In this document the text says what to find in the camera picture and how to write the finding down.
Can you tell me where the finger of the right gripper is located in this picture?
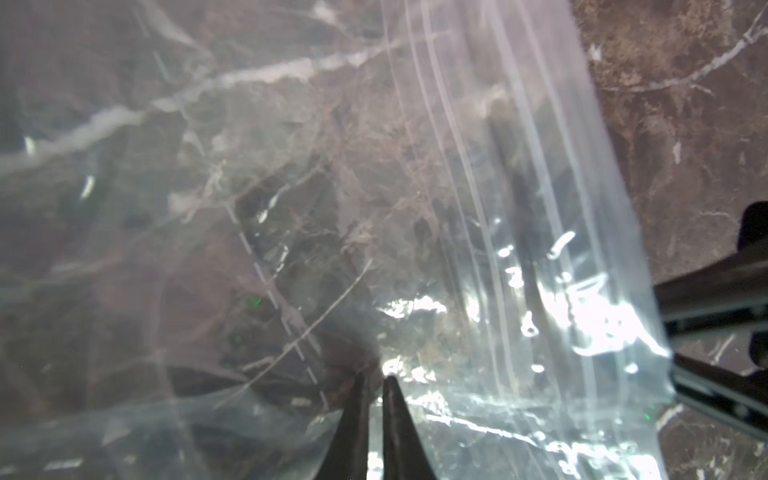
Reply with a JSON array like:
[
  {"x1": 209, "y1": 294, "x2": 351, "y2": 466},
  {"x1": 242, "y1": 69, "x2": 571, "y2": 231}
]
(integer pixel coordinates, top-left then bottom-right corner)
[
  {"x1": 654, "y1": 201, "x2": 767, "y2": 336},
  {"x1": 671, "y1": 332, "x2": 767, "y2": 441}
]

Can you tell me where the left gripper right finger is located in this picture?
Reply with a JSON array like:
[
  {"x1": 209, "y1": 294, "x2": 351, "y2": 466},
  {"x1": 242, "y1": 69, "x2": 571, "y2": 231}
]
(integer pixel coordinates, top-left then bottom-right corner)
[{"x1": 382, "y1": 376, "x2": 437, "y2": 480}]

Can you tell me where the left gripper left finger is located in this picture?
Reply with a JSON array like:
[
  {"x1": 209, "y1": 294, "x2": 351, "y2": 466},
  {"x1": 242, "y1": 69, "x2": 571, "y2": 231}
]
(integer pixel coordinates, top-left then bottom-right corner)
[{"x1": 315, "y1": 373, "x2": 371, "y2": 480}]

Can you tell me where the clear plastic vacuum bag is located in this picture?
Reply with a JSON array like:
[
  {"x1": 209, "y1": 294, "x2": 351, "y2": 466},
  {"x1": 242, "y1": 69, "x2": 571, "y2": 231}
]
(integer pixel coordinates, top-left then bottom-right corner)
[{"x1": 1, "y1": 1, "x2": 672, "y2": 479}]

